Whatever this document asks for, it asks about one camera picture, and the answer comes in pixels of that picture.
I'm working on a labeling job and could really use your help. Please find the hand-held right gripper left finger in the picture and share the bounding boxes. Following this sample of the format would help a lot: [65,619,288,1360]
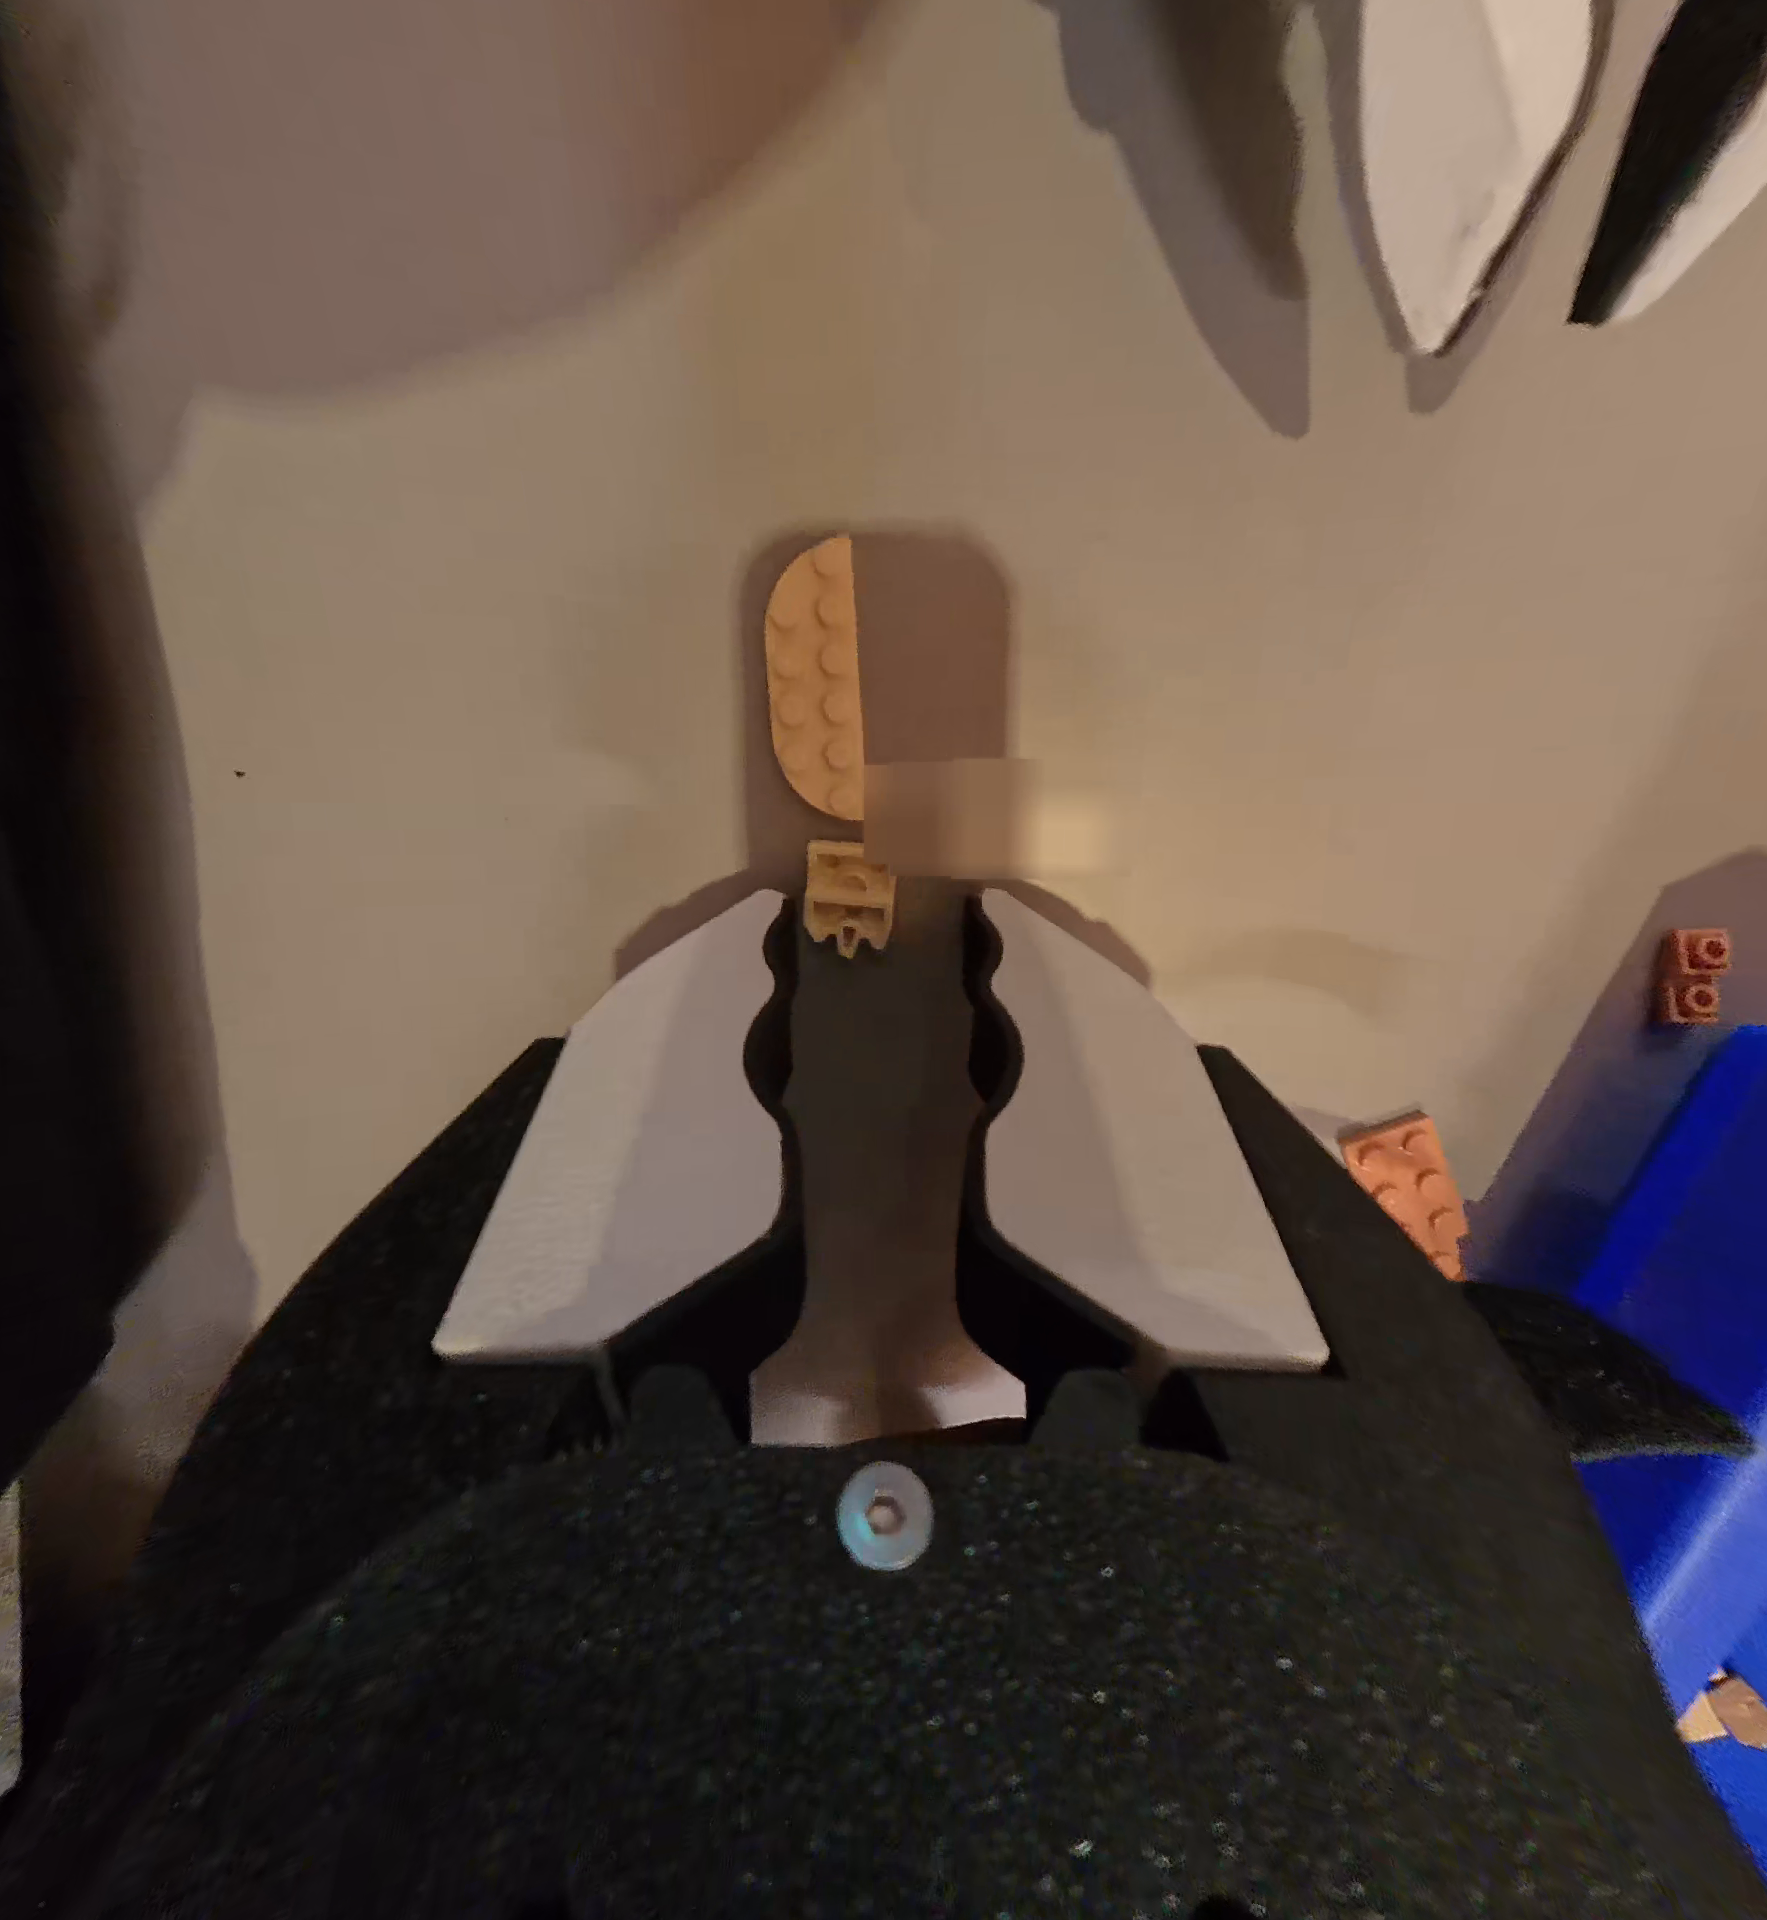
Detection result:
[434,892,798,1361]

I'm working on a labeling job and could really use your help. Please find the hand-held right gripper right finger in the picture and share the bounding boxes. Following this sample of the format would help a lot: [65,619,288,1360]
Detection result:
[968,888,1333,1376]

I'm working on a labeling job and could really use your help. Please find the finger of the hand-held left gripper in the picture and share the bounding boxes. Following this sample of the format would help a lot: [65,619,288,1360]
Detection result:
[1339,0,1612,358]
[1566,0,1767,329]

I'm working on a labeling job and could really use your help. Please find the small tan clip brick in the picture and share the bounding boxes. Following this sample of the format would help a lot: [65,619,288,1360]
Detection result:
[804,841,898,961]

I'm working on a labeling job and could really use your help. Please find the yellow half-round brick plate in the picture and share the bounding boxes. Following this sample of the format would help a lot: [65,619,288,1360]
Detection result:
[764,531,868,823]

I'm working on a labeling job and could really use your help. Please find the blue plastic bin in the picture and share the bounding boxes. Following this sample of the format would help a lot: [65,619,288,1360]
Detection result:
[1467,974,1767,1920]

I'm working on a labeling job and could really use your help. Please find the grey desk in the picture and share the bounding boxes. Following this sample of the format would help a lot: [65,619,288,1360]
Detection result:
[0,0,1767,1802]

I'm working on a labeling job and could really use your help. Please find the large orange brick plate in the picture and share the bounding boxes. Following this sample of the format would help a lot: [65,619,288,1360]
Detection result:
[1339,1109,1470,1281]

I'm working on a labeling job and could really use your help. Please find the small orange brick plate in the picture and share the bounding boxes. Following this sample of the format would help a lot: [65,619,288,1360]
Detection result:
[1649,930,1732,1028]

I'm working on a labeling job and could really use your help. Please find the person's black clothing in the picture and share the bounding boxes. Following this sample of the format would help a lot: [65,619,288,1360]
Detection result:
[0,0,225,1591]

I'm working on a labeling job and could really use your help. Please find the pile of loose bricks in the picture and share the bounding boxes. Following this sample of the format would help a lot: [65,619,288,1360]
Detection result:
[1677,1671,1767,1749]

